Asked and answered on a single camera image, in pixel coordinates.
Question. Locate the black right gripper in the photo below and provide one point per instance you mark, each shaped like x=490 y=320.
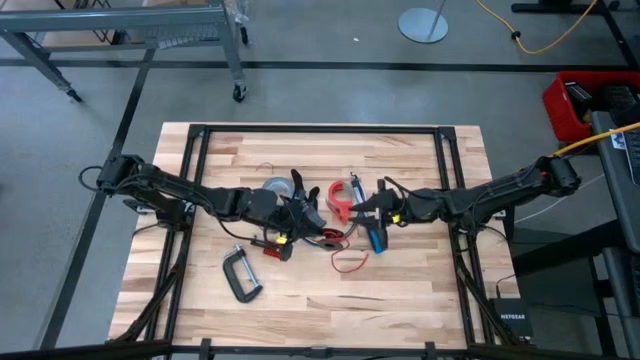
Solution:
x=395 y=202

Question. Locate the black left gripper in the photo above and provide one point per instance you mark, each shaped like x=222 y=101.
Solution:
x=290 y=220

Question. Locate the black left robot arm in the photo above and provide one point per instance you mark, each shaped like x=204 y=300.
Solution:
x=175 y=187

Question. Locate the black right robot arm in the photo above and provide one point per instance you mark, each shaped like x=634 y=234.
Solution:
x=500 y=192

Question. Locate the red plastic printed holder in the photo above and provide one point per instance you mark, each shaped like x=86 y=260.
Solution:
x=336 y=192

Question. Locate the red finned heat sink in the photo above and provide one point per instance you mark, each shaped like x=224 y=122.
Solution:
x=272 y=252

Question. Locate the small black hand tool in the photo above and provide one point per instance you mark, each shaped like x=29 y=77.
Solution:
x=260 y=244

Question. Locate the black C-clamp silver screw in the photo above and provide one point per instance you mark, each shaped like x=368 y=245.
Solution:
x=229 y=272

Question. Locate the round silver stand base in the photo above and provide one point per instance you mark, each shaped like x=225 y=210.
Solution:
x=422 y=25

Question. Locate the large red storage bin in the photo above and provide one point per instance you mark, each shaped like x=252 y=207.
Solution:
x=557 y=110

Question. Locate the black power adapter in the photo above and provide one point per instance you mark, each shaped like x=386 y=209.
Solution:
x=579 y=100

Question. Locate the black stand base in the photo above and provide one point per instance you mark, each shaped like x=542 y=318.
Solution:
x=550 y=7

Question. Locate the black electronic device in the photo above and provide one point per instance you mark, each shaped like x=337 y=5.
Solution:
x=620 y=100

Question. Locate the grey metal cart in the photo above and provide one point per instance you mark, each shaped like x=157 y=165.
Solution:
x=100 y=20

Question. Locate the grey duct tape roll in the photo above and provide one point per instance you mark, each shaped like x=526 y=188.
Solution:
x=280 y=184

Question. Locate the black aluminium table frame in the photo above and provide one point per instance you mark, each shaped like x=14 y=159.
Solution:
x=325 y=129

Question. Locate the black Netgear network switch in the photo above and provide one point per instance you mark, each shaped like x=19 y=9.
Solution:
x=512 y=320

